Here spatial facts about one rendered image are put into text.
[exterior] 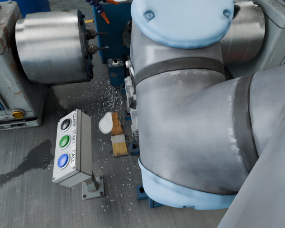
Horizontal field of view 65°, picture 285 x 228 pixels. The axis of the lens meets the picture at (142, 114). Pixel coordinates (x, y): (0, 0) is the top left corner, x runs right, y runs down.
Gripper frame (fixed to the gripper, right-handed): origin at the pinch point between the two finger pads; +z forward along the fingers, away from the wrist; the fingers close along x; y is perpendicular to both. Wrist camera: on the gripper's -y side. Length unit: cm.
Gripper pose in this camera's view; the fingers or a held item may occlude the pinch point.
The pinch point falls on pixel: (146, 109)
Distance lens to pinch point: 54.7
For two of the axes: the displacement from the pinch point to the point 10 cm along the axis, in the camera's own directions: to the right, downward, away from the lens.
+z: -0.8, 1.9, 9.8
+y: -1.5, -9.7, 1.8
